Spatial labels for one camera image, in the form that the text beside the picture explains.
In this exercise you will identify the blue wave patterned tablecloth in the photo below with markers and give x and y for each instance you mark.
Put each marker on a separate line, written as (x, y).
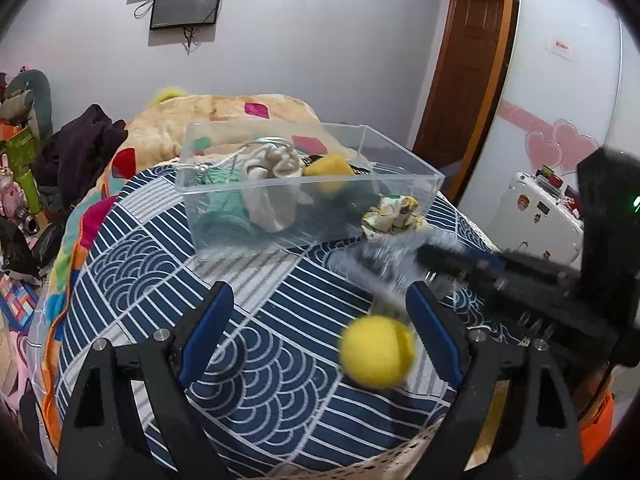
(260, 360)

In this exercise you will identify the green cardboard box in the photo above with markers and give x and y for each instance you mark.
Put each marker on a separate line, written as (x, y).
(22, 157)

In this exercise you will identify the white suitcase with stickers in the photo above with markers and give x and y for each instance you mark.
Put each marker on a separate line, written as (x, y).
(530, 220)

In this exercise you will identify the pink toy figure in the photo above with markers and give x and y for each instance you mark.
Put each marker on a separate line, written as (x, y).
(11, 195)

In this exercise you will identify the black plastic bag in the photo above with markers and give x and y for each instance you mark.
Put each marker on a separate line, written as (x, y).
(30, 250)

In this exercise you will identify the yellow felt ball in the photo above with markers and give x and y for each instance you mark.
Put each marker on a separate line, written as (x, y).
(377, 352)

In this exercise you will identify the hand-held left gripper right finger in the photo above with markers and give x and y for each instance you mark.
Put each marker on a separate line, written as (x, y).
(434, 330)

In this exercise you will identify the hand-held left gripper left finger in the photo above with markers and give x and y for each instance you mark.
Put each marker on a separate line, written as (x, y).
(207, 327)

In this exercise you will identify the brown wooden door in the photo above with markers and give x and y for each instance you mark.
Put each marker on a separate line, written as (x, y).
(467, 75)

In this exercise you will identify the colourful checked quilt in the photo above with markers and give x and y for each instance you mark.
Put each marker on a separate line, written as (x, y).
(17, 302)

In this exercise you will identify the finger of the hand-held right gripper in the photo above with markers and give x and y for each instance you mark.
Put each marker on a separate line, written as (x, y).
(460, 265)

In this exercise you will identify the grey plush toy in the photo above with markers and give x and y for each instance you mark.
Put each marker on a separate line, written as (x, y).
(30, 95)

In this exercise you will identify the yellow plush toy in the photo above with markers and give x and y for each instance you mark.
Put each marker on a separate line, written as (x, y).
(167, 94)

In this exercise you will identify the red label wall sticker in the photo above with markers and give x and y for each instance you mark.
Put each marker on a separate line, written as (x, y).
(561, 46)

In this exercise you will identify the dark purple clothing pile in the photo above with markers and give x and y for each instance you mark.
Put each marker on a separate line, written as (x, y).
(82, 147)

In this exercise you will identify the floral fabric scrunchie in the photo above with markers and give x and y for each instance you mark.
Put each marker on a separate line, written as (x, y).
(395, 212)

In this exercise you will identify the beige blanket with coloured diamonds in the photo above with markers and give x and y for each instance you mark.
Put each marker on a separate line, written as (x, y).
(210, 110)

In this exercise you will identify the teal cloth pouch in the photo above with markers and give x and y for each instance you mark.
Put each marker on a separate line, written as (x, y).
(225, 205)

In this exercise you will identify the clear plastic box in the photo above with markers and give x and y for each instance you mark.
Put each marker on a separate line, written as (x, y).
(400, 172)

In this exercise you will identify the small black wall screen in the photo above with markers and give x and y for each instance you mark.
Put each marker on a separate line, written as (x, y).
(186, 6)

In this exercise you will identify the pink heart wall stickers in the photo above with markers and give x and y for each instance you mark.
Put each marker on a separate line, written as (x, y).
(565, 145)

